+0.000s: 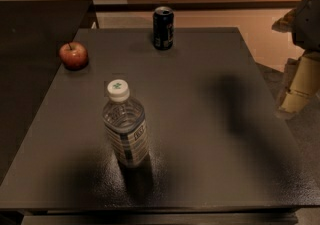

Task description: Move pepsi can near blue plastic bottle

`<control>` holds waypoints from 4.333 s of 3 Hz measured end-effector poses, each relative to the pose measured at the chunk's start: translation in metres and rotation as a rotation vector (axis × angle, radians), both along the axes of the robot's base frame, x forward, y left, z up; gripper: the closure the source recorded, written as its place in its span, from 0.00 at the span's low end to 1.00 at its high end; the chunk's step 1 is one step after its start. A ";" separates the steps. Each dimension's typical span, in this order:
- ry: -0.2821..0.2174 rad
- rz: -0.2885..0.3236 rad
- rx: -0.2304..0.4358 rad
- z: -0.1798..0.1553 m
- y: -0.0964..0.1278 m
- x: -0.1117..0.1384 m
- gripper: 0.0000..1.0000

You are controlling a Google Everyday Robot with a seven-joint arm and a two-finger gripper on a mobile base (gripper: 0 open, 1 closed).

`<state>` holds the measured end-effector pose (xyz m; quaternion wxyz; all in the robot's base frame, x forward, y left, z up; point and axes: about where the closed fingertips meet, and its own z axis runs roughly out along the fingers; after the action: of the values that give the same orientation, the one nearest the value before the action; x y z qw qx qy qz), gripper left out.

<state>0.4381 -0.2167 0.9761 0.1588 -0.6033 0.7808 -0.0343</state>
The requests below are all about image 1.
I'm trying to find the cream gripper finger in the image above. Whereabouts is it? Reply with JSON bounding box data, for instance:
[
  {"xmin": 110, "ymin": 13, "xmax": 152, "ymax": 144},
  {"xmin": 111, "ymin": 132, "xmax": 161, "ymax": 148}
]
[
  {"xmin": 275, "ymin": 51, "xmax": 320, "ymax": 119},
  {"xmin": 272, "ymin": 9, "xmax": 296, "ymax": 33}
]

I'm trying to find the dark blue pepsi can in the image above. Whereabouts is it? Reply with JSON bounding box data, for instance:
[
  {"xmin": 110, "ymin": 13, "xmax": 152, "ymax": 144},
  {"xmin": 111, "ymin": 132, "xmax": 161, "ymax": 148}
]
[{"xmin": 153, "ymin": 6, "xmax": 174, "ymax": 50}]

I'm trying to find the clear plastic water bottle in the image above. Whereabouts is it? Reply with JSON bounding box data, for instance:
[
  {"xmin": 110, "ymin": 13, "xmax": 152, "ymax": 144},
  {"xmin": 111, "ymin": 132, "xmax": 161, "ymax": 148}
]
[{"xmin": 102, "ymin": 79, "xmax": 149, "ymax": 168}]

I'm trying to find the red apple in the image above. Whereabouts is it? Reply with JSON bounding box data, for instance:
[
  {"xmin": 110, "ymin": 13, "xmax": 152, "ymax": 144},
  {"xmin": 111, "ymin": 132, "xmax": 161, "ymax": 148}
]
[{"xmin": 59, "ymin": 42, "xmax": 89, "ymax": 70}]

